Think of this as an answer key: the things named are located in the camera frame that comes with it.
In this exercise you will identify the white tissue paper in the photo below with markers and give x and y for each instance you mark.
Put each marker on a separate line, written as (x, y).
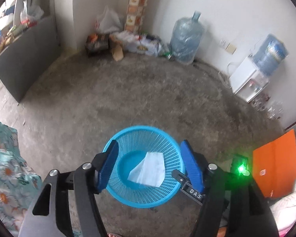
(150, 171)

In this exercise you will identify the patterned cardboard box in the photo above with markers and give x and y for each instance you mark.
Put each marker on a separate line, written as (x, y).
(141, 44)

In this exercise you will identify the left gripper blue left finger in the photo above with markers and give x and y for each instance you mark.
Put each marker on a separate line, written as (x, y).
(103, 164)

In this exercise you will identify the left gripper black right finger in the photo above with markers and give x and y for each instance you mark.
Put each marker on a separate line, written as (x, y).
(195, 164)

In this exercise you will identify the white plastic bag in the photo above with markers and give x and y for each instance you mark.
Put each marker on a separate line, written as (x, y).
(108, 22)

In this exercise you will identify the orange folder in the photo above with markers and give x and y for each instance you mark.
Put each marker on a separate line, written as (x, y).
(274, 166)

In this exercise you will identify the floral teal bed quilt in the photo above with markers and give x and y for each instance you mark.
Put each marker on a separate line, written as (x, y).
(19, 184)

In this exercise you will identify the dark grey cabinet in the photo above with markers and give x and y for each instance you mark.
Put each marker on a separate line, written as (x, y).
(23, 61)

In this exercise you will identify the white water dispenser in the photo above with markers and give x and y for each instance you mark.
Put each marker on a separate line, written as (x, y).
(247, 81)

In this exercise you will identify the blue plastic waste basket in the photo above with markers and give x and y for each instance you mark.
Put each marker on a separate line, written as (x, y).
(134, 142)

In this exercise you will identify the large clear water jug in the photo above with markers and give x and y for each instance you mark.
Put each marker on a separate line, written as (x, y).
(186, 38)

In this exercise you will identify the blue water dispenser bottle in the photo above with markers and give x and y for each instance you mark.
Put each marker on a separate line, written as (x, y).
(270, 55)

